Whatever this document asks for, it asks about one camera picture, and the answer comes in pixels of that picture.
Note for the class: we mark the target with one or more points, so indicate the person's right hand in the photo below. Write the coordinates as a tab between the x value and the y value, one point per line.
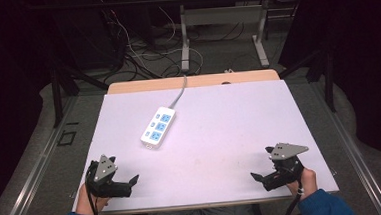
306	182

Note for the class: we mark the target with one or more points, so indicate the white table cover sheet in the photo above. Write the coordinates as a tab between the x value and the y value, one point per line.
213	136

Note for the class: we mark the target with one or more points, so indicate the metal floor rail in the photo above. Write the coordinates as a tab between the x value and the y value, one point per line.
29	182
359	164

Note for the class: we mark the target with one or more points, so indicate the white power strip blue sockets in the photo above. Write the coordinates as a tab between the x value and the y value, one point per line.
158	127

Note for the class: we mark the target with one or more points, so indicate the desk with grey metal legs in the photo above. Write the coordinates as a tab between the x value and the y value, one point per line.
221	15

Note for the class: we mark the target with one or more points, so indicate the person's left hand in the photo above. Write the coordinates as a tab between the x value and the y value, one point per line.
86	204

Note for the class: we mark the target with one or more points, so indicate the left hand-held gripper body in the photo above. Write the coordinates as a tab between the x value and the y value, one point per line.
104	169

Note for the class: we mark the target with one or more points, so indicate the black metal stand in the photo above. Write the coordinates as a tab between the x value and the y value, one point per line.
327	79
60	92

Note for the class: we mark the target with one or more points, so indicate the black floor socket frame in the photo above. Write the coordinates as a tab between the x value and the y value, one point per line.
66	138

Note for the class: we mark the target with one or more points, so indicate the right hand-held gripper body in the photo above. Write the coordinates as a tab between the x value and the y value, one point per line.
285	165

